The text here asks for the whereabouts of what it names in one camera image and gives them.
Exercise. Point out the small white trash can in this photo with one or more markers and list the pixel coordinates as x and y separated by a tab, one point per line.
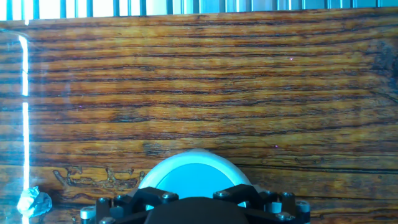
192	174

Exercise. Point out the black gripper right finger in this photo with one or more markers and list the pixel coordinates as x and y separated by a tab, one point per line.
267	202

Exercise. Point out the white paper ball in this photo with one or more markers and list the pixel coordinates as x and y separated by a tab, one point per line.
34	203

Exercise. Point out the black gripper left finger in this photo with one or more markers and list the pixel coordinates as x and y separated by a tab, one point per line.
136	199

